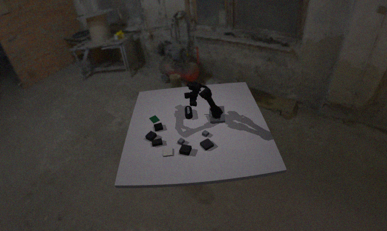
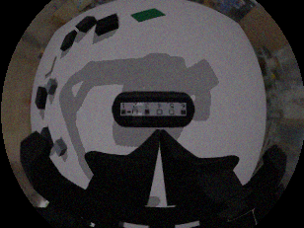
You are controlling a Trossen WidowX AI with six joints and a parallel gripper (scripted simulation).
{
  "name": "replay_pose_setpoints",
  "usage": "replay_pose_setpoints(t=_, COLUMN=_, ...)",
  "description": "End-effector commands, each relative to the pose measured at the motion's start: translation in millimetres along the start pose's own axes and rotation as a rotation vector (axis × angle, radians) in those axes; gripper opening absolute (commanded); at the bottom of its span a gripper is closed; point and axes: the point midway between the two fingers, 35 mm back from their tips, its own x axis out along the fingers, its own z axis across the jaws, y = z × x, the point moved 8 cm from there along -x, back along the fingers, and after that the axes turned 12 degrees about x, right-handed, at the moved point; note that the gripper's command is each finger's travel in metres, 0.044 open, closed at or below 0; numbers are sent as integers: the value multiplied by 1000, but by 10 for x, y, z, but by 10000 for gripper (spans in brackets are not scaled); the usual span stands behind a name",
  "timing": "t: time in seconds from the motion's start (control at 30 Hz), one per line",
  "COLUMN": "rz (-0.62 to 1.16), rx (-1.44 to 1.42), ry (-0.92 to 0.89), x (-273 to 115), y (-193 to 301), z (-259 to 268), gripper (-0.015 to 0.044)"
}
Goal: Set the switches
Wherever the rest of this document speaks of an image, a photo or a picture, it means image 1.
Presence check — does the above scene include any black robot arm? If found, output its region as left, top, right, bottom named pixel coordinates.
left=184, top=82, right=223, bottom=119

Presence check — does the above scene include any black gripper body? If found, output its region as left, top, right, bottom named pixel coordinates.
left=190, top=92, right=198, bottom=107

